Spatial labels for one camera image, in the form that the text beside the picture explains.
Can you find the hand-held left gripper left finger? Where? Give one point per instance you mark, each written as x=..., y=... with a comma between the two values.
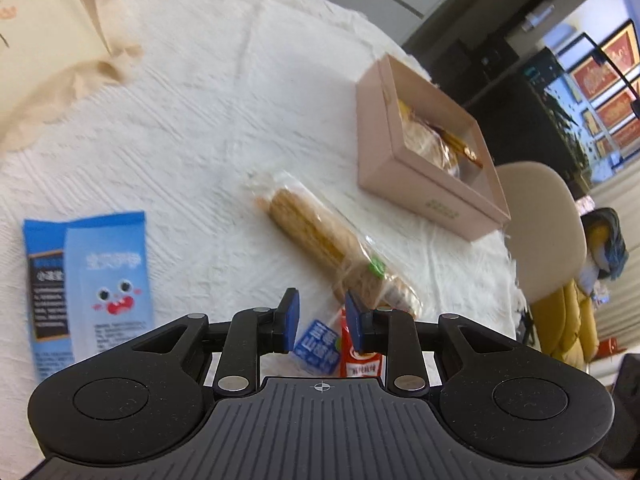
x=289, y=320

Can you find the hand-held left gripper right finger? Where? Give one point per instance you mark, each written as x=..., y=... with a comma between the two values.
x=354, y=322

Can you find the small blue candy packet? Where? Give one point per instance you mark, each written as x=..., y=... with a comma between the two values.
x=317, y=350

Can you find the red green sausage packet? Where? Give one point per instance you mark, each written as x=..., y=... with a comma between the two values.
x=369, y=366

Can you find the long bread stick packet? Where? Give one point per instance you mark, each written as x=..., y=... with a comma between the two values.
x=310, y=225

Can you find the pink cardboard box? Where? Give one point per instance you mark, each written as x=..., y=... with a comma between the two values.
x=400, y=185

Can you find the blue snack packet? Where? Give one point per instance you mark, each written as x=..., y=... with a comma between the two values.
x=110, y=270

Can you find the round bread packet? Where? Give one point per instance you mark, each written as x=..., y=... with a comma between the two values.
x=425, y=145

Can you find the orange cracker packet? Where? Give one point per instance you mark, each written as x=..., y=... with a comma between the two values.
x=461, y=149

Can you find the gold snack packet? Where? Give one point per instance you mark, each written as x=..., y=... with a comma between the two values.
x=402, y=108

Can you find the beige dining chair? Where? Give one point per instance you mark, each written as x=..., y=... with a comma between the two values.
x=545, y=230

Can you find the yellow armchair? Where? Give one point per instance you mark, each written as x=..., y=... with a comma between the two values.
x=570, y=320

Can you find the white textured tablecloth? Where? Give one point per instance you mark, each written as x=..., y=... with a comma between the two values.
x=200, y=110

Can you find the pile of clothes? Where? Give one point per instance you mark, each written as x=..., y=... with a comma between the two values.
x=605, y=245

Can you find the cream cartoon tote bag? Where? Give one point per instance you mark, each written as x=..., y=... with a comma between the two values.
x=40, y=35

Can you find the red framed wall pictures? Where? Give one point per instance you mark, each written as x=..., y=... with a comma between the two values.
x=615, y=90

